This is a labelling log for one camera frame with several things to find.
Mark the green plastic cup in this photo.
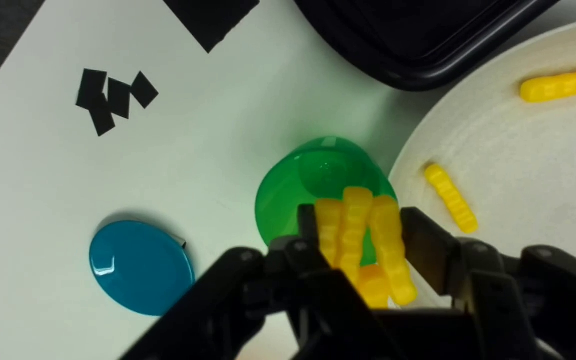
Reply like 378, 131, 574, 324
255, 135, 396, 244

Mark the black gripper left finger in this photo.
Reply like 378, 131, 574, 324
120, 203, 383, 360

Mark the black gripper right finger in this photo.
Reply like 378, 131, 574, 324
400, 207, 576, 360

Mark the yellow toy fry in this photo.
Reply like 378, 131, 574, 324
338, 185, 389, 307
425, 162, 479, 233
315, 200, 342, 265
368, 195, 418, 305

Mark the black plastic tray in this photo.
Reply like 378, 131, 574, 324
294, 0, 561, 91

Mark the beige round plate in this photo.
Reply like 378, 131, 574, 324
391, 24, 576, 256

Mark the blue round lid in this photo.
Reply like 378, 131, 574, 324
88, 220, 197, 316

